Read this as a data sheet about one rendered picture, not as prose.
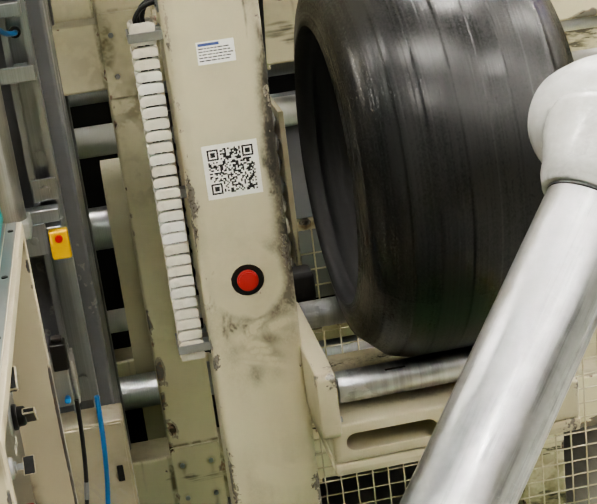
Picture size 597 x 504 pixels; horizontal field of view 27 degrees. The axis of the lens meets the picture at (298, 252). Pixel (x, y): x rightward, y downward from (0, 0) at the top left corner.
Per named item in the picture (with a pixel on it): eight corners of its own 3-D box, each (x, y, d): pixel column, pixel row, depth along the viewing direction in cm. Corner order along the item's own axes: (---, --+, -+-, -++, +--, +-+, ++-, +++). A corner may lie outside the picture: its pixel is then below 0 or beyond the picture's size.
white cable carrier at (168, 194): (182, 362, 177) (127, 25, 161) (178, 348, 181) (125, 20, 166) (212, 356, 177) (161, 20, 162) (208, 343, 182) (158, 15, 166)
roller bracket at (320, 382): (323, 442, 171) (315, 377, 167) (276, 334, 208) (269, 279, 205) (347, 438, 171) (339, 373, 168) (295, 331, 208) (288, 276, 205)
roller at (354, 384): (332, 393, 172) (324, 366, 174) (331, 411, 175) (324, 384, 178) (574, 348, 176) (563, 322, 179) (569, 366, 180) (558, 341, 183)
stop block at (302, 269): (294, 304, 194) (290, 276, 192) (288, 294, 198) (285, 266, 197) (318, 300, 194) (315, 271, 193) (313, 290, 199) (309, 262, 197)
